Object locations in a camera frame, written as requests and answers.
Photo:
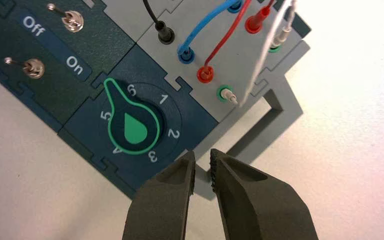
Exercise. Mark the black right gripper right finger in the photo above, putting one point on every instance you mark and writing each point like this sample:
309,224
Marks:
261,212

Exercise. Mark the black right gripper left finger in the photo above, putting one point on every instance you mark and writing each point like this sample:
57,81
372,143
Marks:
162,212

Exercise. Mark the green rotary knob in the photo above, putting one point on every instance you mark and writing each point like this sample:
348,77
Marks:
135,129

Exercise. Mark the grey and blue task box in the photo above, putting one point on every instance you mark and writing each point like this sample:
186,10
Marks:
79,109

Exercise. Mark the metal toggle switch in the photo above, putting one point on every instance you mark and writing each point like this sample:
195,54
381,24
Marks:
34,69
72,21

